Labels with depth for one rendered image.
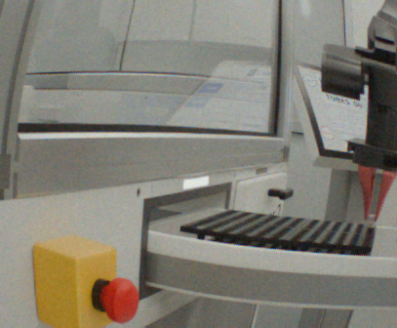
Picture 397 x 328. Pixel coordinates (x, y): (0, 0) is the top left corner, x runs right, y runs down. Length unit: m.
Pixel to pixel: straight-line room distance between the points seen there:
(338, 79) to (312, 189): 1.72
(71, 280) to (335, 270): 0.29
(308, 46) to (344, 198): 0.96
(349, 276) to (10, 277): 0.35
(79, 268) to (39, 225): 0.05
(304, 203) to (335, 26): 0.76
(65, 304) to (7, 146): 0.12
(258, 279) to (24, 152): 0.30
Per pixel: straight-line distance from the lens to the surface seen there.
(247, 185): 0.92
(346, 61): 0.74
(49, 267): 0.43
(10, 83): 0.39
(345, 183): 1.65
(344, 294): 0.61
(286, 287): 0.61
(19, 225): 0.42
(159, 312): 0.73
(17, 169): 0.41
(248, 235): 0.65
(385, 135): 0.74
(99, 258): 0.44
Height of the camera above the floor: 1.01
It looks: 4 degrees down
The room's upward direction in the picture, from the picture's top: 6 degrees clockwise
